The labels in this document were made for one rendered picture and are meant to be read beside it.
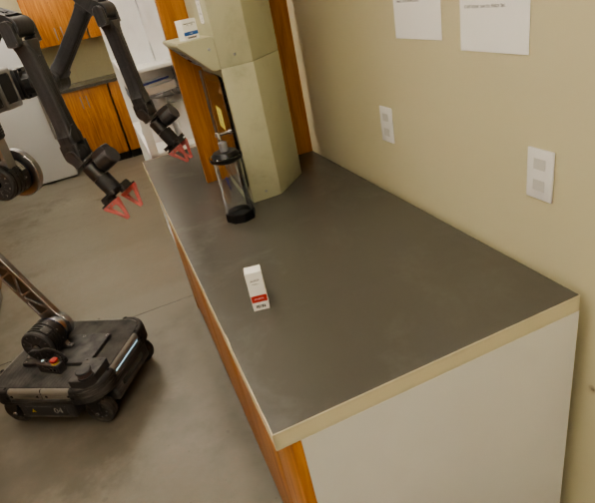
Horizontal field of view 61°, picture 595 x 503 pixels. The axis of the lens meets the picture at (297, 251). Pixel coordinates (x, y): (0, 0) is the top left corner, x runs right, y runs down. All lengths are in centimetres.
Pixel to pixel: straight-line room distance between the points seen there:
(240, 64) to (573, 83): 102
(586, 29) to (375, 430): 82
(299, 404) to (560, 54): 81
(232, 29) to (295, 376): 112
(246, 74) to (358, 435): 119
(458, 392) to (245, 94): 115
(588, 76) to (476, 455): 82
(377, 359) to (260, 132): 101
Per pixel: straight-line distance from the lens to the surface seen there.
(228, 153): 164
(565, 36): 111
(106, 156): 170
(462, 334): 108
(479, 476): 136
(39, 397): 262
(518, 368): 119
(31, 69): 174
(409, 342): 106
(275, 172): 184
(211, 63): 172
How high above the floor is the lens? 162
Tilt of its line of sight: 28 degrees down
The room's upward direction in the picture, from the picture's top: 12 degrees counter-clockwise
